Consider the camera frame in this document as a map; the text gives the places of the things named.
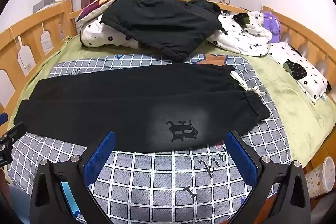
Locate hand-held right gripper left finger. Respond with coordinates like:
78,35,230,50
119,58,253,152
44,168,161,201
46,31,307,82
30,131,117,224

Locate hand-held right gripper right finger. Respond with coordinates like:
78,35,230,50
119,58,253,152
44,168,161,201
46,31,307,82
225,130,311,224

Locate black pants with drawstring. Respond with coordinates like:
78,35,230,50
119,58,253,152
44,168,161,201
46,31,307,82
13,63,271,152

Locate person's leg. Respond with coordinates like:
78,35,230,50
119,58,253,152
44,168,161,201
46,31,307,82
0,169,32,224

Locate grey checked blanket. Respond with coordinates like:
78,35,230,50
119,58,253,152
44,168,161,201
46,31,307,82
9,53,292,224

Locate green bed sheet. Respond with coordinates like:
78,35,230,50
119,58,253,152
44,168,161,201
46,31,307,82
5,35,336,167

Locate star-print waste bin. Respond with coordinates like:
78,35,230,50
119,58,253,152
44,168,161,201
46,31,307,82
306,156,336,198

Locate white floral pillow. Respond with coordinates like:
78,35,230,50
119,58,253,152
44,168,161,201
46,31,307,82
268,42,330,104

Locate grey box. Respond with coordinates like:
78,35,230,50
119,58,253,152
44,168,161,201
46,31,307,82
33,0,55,13

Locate white floral quilt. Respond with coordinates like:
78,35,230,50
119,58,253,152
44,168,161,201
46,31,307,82
79,10,273,58

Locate purple plush toy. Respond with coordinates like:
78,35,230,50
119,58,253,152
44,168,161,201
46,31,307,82
262,11,281,43

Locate purple and orange pillow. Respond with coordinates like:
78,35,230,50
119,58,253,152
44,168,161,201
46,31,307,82
76,0,124,24

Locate black jacket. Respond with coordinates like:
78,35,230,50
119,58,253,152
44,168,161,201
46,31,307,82
100,0,226,62

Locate wooden bed frame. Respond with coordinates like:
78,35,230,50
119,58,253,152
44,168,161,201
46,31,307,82
0,0,336,169

